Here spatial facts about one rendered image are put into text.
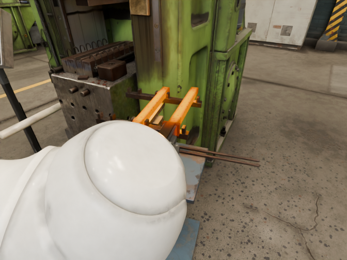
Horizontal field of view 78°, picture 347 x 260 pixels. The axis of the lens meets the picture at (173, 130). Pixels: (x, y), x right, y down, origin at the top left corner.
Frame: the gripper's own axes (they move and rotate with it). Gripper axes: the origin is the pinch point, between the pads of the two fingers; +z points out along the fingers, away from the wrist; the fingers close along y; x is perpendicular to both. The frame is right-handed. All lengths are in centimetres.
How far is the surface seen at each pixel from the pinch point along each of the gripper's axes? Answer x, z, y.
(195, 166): -29.8, 22.9, 5.1
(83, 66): -1, 45, -56
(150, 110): -2.8, 16.4, -10.9
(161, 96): -2.6, 27.1, -10.5
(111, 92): -9, 37, -38
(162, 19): 20, 53, -18
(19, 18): -27, 360, -443
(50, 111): -35, 51, -93
